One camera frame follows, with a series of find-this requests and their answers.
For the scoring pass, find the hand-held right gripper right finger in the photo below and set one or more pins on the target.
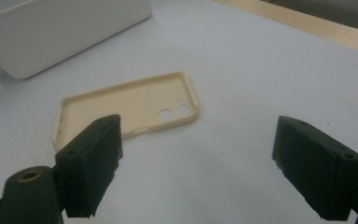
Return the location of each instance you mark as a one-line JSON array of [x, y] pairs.
[[317, 168]]

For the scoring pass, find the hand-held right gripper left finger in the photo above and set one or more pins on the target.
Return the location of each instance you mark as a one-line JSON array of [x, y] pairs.
[[90, 168]]

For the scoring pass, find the beige phone case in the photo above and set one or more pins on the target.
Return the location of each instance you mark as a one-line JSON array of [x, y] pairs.
[[121, 105]]

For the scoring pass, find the white plastic storage box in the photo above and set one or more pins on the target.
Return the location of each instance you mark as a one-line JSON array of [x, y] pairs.
[[59, 34]]

